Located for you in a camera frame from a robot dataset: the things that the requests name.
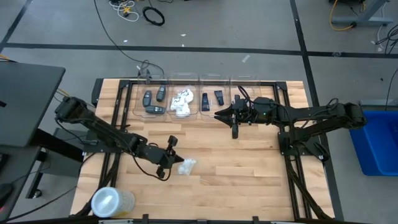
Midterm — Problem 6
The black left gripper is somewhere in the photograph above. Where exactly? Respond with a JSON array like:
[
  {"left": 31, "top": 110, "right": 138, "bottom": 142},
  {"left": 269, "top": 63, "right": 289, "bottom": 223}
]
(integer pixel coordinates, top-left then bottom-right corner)
[{"left": 149, "top": 135, "right": 185, "bottom": 180}]

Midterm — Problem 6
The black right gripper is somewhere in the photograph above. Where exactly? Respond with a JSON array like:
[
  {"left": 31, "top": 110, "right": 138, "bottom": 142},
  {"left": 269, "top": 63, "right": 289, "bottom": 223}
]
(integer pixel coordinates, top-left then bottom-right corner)
[{"left": 214, "top": 94, "right": 264, "bottom": 140}]

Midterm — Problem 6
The navy shave butter tube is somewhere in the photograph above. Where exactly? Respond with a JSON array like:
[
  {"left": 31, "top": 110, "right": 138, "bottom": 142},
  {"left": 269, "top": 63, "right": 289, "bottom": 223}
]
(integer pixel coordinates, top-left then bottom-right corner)
[
  {"left": 213, "top": 90, "right": 225, "bottom": 106},
  {"left": 201, "top": 92, "right": 211, "bottom": 112}
]

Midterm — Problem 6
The clear plastic bin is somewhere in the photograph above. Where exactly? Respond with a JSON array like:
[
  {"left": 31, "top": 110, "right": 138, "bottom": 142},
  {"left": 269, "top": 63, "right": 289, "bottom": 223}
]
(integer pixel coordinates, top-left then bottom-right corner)
[
  {"left": 198, "top": 73, "right": 231, "bottom": 121},
  {"left": 229, "top": 73, "right": 266, "bottom": 121},
  {"left": 132, "top": 73, "right": 170, "bottom": 121},
  {"left": 167, "top": 72, "right": 200, "bottom": 122}
]

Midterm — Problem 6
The white plastic jar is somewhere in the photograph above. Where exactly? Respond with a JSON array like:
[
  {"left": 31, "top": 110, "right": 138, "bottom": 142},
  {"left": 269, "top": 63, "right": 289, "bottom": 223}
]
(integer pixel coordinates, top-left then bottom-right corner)
[{"left": 90, "top": 186, "right": 136, "bottom": 218}]

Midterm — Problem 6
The grey desk foot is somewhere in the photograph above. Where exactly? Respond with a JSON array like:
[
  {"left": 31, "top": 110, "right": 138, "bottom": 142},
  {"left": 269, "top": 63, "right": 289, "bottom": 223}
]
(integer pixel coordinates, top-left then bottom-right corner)
[{"left": 359, "top": 98, "right": 398, "bottom": 107}]

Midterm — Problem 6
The blue storage tote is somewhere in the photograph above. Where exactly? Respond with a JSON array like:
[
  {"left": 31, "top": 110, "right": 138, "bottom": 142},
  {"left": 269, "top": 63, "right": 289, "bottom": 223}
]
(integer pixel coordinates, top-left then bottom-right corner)
[{"left": 349, "top": 110, "right": 398, "bottom": 177}]

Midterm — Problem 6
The black desk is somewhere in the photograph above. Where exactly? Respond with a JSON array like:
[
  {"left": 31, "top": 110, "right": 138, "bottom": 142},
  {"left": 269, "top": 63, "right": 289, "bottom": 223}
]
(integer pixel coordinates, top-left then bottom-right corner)
[{"left": 0, "top": 61, "right": 67, "bottom": 149}]

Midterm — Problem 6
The grey desk base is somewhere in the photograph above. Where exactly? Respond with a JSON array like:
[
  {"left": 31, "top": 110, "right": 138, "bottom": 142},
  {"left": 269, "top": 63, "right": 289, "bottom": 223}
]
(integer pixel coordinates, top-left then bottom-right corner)
[{"left": 331, "top": 0, "right": 394, "bottom": 27}]

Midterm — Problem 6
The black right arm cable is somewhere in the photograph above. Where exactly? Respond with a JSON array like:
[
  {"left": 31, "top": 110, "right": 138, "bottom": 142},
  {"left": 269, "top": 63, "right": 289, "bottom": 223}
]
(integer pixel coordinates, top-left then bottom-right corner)
[{"left": 237, "top": 85, "right": 254, "bottom": 105}]

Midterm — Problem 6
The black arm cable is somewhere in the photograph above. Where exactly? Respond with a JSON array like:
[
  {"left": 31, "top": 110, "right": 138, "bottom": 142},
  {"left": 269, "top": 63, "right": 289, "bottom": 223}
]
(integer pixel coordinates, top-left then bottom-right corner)
[
  {"left": 132, "top": 154, "right": 173, "bottom": 182},
  {"left": 237, "top": 85, "right": 254, "bottom": 105}
]

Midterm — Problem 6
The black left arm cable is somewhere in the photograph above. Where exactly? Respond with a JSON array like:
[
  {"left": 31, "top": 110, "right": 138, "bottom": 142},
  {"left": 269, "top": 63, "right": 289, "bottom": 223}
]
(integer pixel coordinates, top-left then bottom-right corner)
[{"left": 132, "top": 154, "right": 173, "bottom": 182}]

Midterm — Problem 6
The black table frame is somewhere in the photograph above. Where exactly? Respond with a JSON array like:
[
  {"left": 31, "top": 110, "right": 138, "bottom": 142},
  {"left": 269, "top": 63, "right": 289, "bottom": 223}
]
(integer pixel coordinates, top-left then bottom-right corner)
[{"left": 70, "top": 77, "right": 346, "bottom": 224}]

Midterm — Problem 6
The black coiled cable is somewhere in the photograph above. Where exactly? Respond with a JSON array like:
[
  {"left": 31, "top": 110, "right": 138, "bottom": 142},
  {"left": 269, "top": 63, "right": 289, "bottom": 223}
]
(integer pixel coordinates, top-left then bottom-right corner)
[{"left": 142, "top": 6, "right": 165, "bottom": 27}]

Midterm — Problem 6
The black hanging cable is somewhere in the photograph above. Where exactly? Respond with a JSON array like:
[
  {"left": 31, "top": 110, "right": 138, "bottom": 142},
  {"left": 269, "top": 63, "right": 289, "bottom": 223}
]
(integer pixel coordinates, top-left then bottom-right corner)
[{"left": 93, "top": 0, "right": 165, "bottom": 74}]

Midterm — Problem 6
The white cable bundle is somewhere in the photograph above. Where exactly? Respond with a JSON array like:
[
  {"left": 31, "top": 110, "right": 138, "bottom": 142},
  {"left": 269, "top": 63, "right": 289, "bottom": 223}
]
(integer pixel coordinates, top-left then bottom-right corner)
[{"left": 108, "top": 0, "right": 140, "bottom": 22}]

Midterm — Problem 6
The black cable bundle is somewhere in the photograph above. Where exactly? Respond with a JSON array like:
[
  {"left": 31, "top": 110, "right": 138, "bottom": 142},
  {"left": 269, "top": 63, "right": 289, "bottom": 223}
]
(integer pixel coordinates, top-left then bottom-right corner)
[{"left": 374, "top": 24, "right": 398, "bottom": 54}]

